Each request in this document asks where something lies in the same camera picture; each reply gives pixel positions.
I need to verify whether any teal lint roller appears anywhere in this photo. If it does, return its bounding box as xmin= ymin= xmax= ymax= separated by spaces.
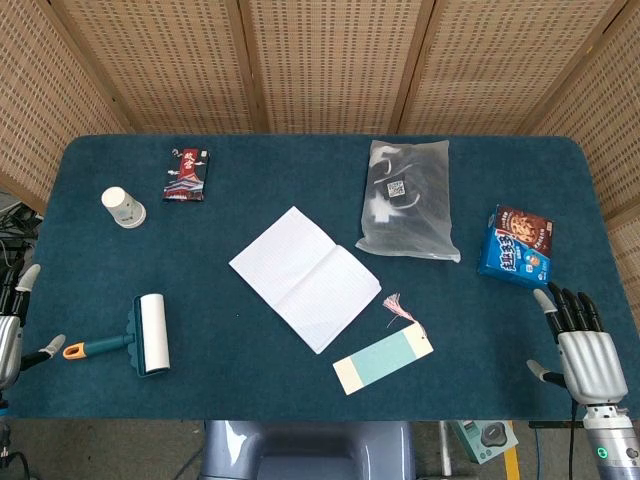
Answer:
xmin=62 ymin=293 xmax=171 ymax=380

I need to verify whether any white paper cup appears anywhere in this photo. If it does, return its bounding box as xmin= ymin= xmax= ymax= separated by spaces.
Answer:
xmin=100 ymin=186 xmax=147 ymax=230

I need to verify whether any teal table cover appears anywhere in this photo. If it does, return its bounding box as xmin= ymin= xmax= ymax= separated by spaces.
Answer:
xmin=5 ymin=133 xmax=640 ymax=422

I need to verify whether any white table leg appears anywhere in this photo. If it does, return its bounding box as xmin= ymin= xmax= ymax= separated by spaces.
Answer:
xmin=438 ymin=420 xmax=454 ymax=476

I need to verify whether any clear bag with black item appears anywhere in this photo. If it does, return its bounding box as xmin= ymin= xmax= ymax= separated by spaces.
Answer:
xmin=354 ymin=139 xmax=462 ymax=264

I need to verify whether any black cable bundle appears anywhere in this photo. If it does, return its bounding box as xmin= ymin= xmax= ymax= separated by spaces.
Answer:
xmin=0 ymin=194 xmax=44 ymax=281

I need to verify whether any woven folding screen panel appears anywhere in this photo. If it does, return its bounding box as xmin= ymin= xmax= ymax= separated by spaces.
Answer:
xmin=239 ymin=0 xmax=436 ymax=135
xmin=522 ymin=0 xmax=640 ymax=301
xmin=0 ymin=0 xmax=126 ymax=214
xmin=49 ymin=0 xmax=269 ymax=135
xmin=399 ymin=0 xmax=631 ymax=136

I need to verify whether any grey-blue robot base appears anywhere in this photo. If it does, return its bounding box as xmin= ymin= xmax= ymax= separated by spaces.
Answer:
xmin=199 ymin=419 xmax=417 ymax=480

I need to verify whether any open white lined notebook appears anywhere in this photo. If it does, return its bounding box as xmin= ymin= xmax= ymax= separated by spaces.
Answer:
xmin=228 ymin=205 xmax=383 ymax=355

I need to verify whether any red and black packet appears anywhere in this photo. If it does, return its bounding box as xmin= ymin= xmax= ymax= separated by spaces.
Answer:
xmin=161 ymin=147 xmax=212 ymax=203

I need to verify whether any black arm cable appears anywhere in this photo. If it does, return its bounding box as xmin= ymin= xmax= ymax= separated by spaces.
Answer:
xmin=568 ymin=403 xmax=578 ymax=480

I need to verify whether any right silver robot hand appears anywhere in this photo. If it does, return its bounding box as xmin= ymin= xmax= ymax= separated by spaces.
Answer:
xmin=526 ymin=282 xmax=629 ymax=405

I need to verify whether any blue cookie box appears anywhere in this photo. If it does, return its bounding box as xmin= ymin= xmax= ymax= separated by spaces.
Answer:
xmin=476 ymin=203 xmax=555 ymax=291

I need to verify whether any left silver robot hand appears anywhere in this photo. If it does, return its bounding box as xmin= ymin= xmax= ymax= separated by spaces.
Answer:
xmin=0 ymin=257 xmax=67 ymax=394

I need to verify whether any teal and cream tasselled bookmark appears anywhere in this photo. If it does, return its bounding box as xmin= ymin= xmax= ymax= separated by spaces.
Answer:
xmin=332 ymin=292 xmax=435 ymax=397

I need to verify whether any black floor cable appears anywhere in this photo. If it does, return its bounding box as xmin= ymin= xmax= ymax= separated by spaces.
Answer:
xmin=0 ymin=439 xmax=32 ymax=480

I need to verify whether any pale teal device box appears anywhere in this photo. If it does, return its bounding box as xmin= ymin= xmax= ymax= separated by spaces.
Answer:
xmin=452 ymin=420 xmax=520 ymax=466

